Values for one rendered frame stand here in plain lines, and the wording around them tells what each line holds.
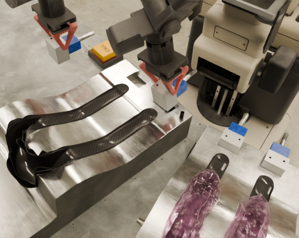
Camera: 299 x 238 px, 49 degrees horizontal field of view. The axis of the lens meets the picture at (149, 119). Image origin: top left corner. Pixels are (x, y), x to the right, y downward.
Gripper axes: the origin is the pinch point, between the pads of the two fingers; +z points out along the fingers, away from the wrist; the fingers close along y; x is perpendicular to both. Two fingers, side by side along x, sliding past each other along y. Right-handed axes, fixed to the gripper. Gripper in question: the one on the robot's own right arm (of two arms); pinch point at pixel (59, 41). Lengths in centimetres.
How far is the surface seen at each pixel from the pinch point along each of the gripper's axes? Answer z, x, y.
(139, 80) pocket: 9.0, 12.9, 16.9
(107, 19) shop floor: 97, 94, -115
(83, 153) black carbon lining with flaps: 3.9, -13.1, 29.8
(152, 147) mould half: 7.9, 1.0, 36.1
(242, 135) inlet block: 8, 20, 47
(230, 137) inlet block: 7.1, 16.7, 46.0
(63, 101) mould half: 6.1, -8.0, 12.9
